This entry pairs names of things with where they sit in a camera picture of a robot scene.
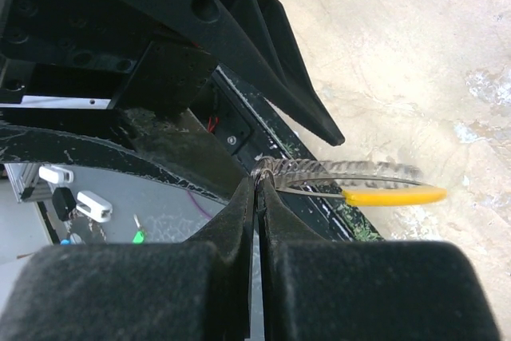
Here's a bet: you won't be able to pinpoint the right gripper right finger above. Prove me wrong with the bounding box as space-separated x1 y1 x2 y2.
257 180 501 340

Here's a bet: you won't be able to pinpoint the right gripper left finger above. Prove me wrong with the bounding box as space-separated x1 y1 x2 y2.
1 178 255 340

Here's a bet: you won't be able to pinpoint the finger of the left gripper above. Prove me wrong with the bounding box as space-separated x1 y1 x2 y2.
117 0 345 146

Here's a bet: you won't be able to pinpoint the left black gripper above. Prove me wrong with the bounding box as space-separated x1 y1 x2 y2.
1 0 246 202

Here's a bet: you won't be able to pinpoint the green key tag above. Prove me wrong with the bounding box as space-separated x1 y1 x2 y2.
132 215 145 244

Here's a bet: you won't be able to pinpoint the white plastic clips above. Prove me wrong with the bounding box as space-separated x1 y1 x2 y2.
38 165 113 224

